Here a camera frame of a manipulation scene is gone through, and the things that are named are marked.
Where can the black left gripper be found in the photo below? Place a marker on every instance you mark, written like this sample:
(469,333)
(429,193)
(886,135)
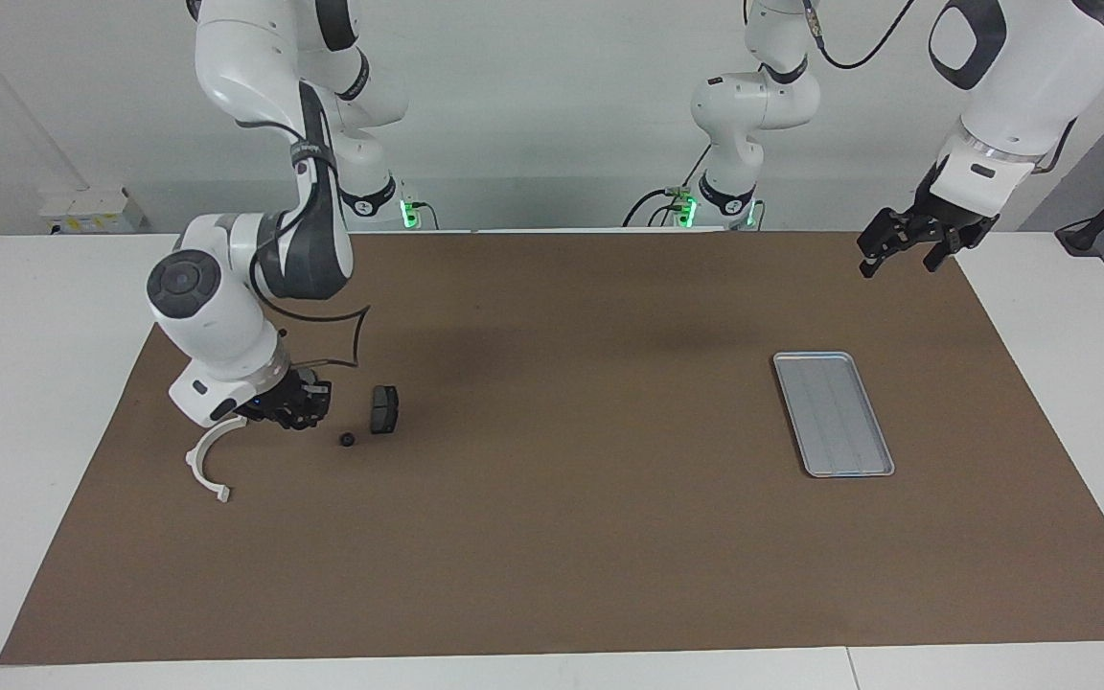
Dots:
(950,218)

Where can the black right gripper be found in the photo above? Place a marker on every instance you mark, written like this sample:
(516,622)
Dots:
(282,398)

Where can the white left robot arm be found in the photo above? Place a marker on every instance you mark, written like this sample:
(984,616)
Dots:
(753,105)

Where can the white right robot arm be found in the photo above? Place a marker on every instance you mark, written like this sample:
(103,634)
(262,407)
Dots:
(217,307)

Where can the silver metal tray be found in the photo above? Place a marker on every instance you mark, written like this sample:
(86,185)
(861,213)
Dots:
(835,417)

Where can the short dark grey brake pad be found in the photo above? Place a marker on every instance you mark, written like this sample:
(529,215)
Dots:
(384,410)

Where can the brown table mat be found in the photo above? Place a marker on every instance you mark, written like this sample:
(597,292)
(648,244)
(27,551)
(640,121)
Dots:
(552,537)

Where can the white box with yellow labels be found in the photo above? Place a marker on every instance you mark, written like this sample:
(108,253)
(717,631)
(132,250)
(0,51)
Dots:
(92,213)

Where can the white curved plastic bracket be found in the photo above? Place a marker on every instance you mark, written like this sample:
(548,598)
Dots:
(199,468)

